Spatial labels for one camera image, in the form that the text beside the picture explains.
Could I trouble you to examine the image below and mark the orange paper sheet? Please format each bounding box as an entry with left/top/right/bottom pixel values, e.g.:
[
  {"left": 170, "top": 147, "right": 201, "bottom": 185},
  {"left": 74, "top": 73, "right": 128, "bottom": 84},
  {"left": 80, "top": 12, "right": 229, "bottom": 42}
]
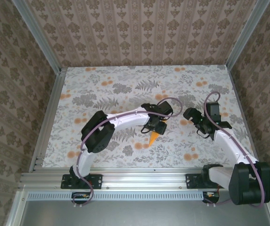
[{"left": 148, "top": 131, "right": 161, "bottom": 147}]

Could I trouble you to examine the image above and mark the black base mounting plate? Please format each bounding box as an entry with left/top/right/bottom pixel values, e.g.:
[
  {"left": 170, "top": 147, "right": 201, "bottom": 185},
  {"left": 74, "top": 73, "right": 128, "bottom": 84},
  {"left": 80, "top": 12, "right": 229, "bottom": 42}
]
[
  {"left": 60, "top": 173, "right": 103, "bottom": 190},
  {"left": 185, "top": 173, "right": 229, "bottom": 190}
]

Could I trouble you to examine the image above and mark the floral table cover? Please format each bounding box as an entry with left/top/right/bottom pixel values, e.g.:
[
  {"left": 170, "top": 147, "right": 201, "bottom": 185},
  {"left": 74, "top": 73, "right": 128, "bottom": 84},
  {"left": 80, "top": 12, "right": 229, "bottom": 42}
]
[{"left": 41, "top": 65, "right": 260, "bottom": 169}]

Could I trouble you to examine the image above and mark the small black circuit board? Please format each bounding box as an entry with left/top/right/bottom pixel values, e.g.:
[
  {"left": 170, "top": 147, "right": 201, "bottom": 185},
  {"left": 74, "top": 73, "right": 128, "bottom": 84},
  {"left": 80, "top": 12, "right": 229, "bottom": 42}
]
[
  {"left": 71, "top": 192, "right": 91, "bottom": 204},
  {"left": 202, "top": 191, "right": 221, "bottom": 203}
]

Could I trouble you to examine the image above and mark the grey metal panel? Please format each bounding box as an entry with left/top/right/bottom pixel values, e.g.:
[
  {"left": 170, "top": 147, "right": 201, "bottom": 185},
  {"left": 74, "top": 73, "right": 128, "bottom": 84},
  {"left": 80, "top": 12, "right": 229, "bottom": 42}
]
[{"left": 6, "top": 190, "right": 270, "bottom": 226}]

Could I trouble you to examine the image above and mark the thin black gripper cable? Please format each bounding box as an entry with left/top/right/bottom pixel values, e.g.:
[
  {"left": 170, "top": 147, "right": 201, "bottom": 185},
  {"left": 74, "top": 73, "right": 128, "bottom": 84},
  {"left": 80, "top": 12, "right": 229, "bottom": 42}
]
[
  {"left": 140, "top": 124, "right": 155, "bottom": 135},
  {"left": 195, "top": 128, "right": 209, "bottom": 140}
]

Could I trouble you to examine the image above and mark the aluminium side rail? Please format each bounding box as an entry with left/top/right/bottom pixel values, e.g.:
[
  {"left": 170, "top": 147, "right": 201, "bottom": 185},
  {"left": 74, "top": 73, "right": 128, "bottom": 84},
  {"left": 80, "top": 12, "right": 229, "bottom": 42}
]
[
  {"left": 28, "top": 68, "right": 67, "bottom": 172},
  {"left": 228, "top": 67, "right": 262, "bottom": 171}
]

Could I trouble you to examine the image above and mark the aluminium cross rail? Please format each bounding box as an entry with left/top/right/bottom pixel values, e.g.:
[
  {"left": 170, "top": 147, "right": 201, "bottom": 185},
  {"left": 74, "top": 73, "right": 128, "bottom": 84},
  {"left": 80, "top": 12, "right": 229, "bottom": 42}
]
[{"left": 19, "top": 168, "right": 270, "bottom": 190}]

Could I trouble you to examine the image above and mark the slotted grey cable duct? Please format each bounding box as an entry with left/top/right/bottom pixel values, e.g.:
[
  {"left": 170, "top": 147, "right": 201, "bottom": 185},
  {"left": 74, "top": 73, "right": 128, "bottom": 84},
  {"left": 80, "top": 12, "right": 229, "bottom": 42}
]
[{"left": 27, "top": 191, "right": 205, "bottom": 200}]

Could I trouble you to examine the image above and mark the aluminium frame post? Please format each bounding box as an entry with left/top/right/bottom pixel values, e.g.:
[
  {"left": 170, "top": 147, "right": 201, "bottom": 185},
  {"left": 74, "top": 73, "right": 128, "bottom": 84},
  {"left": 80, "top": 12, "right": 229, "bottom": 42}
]
[
  {"left": 13, "top": 0, "right": 64, "bottom": 73},
  {"left": 225, "top": 0, "right": 270, "bottom": 69}
]

